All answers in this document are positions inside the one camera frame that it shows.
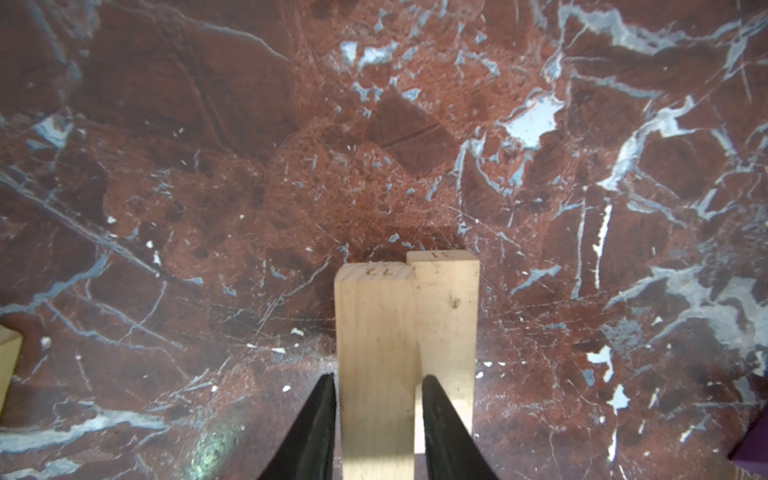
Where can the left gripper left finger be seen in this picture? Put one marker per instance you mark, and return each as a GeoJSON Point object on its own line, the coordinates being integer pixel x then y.
{"type": "Point", "coordinates": [307, 451]}

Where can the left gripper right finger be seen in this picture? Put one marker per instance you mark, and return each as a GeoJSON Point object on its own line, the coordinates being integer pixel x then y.
{"type": "Point", "coordinates": [451, 453]}

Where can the purple block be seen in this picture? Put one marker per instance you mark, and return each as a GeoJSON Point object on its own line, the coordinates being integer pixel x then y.
{"type": "Point", "coordinates": [751, 452]}

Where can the wood block bottom slanted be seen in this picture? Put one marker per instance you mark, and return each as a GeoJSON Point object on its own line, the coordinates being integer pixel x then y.
{"type": "Point", "coordinates": [10, 347]}

